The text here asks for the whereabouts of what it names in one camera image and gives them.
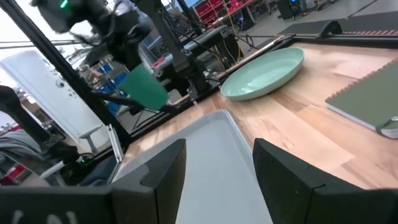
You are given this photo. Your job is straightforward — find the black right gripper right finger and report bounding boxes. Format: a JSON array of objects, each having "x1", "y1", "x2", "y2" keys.
[{"x1": 252, "y1": 138, "x2": 374, "y2": 224}]

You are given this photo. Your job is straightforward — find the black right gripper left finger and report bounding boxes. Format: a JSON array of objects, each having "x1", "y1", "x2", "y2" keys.
[{"x1": 110, "y1": 138, "x2": 187, "y2": 224}]

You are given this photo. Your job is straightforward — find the dark green cup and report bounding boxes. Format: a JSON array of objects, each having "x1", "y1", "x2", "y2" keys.
[{"x1": 119, "y1": 63, "x2": 170, "y2": 111}]

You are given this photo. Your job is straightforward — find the mint green plate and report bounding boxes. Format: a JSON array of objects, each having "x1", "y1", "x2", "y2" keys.
[{"x1": 220, "y1": 47, "x2": 305, "y2": 101}]

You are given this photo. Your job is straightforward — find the grey plastic tray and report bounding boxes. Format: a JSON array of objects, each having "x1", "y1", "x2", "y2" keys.
[{"x1": 111, "y1": 108, "x2": 274, "y2": 224}]

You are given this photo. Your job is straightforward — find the grey desk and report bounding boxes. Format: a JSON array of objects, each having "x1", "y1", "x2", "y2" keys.
[{"x1": 183, "y1": 24, "x2": 229, "y2": 52}]

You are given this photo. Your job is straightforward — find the white door panel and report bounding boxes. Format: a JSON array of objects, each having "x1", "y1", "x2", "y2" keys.
[{"x1": 0, "y1": 49, "x2": 111, "y2": 153}]

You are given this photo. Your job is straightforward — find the red storage bins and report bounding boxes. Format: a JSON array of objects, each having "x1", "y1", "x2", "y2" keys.
[{"x1": 194, "y1": 0, "x2": 249, "y2": 26}]

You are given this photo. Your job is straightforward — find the green spiral notebook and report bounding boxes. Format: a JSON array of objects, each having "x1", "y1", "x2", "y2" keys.
[{"x1": 325, "y1": 58, "x2": 398, "y2": 139}]

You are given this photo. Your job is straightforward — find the black hazard-striped floor mat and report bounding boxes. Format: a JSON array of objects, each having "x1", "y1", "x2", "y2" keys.
[{"x1": 279, "y1": 14, "x2": 398, "y2": 36}]

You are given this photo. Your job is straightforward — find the black aluminium table frame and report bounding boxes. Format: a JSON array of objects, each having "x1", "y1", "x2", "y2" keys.
[{"x1": 0, "y1": 0, "x2": 398, "y2": 150}]

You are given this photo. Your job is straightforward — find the black cable loop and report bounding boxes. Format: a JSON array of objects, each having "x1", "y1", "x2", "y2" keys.
[{"x1": 317, "y1": 20, "x2": 343, "y2": 39}]

